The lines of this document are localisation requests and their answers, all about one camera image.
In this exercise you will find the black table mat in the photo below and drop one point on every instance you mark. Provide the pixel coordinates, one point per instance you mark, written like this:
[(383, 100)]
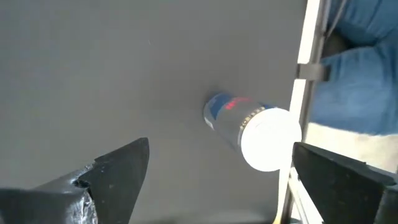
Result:
[(124, 77)]

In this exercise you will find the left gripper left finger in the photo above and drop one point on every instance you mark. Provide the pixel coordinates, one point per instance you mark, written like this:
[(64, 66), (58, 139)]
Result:
[(118, 180)]

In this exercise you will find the blue Red Bull can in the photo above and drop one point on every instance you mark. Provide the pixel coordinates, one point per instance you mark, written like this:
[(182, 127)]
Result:
[(264, 137)]

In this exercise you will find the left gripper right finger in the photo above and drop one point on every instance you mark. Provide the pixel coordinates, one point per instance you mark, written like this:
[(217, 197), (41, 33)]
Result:
[(335, 193)]

